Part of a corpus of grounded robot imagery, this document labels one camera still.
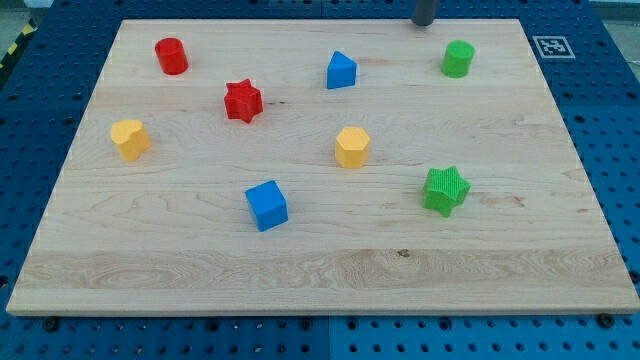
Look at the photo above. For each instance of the yellow hexagon block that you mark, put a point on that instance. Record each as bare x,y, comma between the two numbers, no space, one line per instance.
352,147

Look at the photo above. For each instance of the blue cube block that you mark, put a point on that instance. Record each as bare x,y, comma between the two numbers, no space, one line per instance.
267,204

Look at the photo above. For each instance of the wooden board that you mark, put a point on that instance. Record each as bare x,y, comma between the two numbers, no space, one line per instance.
171,233

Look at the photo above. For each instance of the red star block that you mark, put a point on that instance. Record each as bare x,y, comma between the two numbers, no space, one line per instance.
243,101

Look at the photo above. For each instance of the blue triangle block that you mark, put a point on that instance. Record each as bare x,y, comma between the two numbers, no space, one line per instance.
341,71

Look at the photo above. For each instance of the green star block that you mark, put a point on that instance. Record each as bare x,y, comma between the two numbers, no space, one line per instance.
444,189

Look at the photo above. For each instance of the green cylinder block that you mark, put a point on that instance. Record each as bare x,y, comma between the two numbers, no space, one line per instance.
457,59

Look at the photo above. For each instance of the red cylinder block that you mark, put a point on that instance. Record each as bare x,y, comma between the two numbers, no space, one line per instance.
171,56

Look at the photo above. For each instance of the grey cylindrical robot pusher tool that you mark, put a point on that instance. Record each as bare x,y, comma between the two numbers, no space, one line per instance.
424,12

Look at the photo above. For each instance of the yellow heart block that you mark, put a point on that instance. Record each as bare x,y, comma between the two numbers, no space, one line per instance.
130,138

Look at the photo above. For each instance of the white fiducial marker tag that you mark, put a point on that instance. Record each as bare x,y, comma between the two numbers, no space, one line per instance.
553,47

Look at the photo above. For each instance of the black bolt left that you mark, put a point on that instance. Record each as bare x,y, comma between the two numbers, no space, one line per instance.
51,324

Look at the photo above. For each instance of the black bolt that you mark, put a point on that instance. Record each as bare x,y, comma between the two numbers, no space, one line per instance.
51,324
606,320

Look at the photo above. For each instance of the black bolt right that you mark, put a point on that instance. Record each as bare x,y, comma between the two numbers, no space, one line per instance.
606,320

